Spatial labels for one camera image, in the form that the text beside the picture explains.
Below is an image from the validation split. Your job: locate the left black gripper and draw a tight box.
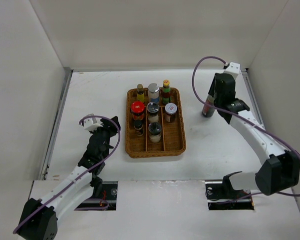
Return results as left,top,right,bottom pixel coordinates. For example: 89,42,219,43
88,116,119,159

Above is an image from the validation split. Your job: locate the black cap soy sauce bottle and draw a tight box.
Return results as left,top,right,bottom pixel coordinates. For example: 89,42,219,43
202,95,215,118

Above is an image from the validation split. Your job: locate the black cap spice bottle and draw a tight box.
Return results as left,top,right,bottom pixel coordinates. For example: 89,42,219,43
134,119,143,137

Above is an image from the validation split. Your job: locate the small white red lid jar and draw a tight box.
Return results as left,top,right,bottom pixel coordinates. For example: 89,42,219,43
164,102,178,123

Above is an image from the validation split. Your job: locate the red lid chili sauce jar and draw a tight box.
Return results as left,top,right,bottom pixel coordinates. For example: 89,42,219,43
130,101,145,121

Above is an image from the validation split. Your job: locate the yellow cap green label bottle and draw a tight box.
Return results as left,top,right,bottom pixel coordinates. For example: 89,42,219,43
161,79,171,105

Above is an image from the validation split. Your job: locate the black lid shaker jar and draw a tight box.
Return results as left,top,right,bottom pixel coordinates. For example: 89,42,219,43
148,122,162,143

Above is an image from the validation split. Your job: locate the cork top yellow label bottle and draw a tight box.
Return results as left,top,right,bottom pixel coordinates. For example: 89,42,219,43
137,84,145,103

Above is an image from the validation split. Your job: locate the steel top glass grinder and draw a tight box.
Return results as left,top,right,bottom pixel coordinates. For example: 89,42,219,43
147,102,160,123

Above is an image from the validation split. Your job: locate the silver lid blue label jar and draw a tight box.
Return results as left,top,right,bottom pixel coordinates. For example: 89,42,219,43
148,83,160,103

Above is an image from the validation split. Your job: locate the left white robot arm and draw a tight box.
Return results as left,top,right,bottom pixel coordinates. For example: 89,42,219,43
13,114,121,240

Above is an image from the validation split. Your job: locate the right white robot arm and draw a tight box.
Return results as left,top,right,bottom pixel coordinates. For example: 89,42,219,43
211,73,300,198

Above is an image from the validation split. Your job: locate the brown wicker divided basket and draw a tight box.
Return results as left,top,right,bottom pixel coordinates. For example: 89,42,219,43
125,88,186,159

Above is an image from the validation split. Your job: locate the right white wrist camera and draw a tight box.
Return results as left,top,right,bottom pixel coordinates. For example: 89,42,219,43
223,62,241,79

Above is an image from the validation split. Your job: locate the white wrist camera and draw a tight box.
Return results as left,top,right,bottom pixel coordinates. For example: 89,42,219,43
79,113,103,132
223,62,241,79

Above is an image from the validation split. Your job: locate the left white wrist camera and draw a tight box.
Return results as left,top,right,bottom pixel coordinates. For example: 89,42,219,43
79,113,103,132

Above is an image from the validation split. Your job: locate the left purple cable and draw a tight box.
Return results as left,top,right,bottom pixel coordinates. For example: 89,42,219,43
12,115,121,235

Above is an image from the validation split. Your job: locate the purple cable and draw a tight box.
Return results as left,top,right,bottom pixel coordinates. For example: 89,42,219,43
191,56,300,198
12,115,121,235

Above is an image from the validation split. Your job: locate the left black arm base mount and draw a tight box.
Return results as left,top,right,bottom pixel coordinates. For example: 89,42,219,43
76,177,118,211

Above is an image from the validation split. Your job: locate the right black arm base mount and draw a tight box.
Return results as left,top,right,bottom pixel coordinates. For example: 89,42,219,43
205,172,254,211

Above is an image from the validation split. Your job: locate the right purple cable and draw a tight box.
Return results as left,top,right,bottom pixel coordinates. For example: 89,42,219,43
191,56,300,198

